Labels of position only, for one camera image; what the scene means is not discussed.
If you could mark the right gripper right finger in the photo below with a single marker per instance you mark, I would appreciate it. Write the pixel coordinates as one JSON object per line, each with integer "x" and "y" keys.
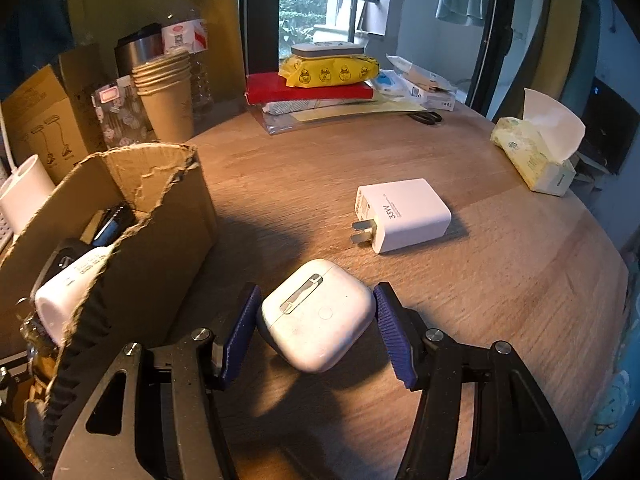
{"x": 515, "y": 432}

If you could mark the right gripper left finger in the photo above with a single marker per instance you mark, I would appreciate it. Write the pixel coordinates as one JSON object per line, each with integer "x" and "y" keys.
{"x": 153, "y": 413}

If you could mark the cardboard box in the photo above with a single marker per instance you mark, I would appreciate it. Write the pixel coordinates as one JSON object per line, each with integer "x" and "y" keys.
{"x": 139, "y": 288}

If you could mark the white pill bottle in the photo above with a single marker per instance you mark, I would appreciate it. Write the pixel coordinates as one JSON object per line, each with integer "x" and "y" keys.
{"x": 57, "y": 299}

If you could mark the white earbuds case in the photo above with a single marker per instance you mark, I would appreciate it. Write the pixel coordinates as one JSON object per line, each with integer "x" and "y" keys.
{"x": 315, "y": 316}

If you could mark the white power adapter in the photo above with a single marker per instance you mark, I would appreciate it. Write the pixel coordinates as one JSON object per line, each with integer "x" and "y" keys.
{"x": 399, "y": 214}

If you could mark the grey headboard bed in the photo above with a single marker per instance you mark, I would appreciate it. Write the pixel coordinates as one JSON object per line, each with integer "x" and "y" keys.
{"x": 620, "y": 403}

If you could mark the white desk lamp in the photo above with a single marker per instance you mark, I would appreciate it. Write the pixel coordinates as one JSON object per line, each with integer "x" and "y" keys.
{"x": 26, "y": 189}

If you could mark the tissue pack with tissue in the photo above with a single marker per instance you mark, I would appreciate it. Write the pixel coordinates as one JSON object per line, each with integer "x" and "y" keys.
{"x": 541, "y": 144}

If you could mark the floral glass jar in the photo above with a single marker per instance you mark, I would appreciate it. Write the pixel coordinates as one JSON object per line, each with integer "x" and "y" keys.
{"x": 121, "y": 114}

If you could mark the brown lamp packaging box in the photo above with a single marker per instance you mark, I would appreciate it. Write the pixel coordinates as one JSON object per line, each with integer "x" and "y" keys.
{"x": 51, "y": 114}

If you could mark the black television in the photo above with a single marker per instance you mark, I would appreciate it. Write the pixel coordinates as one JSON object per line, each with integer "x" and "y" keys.
{"x": 611, "y": 124}

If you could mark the black scissors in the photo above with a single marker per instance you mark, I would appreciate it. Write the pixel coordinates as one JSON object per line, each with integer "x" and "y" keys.
{"x": 426, "y": 117}

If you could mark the stack of paper cups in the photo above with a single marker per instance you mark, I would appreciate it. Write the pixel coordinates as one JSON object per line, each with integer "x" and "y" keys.
{"x": 164, "y": 87}

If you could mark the white small boxes pile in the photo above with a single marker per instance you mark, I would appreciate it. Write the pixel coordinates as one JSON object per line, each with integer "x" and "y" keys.
{"x": 410, "y": 82}

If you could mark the stainless steel thermos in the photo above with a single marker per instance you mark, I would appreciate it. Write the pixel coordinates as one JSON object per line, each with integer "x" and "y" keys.
{"x": 138, "y": 48}

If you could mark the yellow wet wipes pack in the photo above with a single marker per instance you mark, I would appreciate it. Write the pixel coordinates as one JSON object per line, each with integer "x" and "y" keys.
{"x": 333, "y": 71}

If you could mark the clear plastic water bottle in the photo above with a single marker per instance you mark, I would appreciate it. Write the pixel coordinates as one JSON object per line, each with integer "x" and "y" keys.
{"x": 185, "y": 28}

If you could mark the grey case on wipes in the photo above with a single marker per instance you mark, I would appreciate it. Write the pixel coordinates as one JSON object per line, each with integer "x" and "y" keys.
{"x": 327, "y": 49}

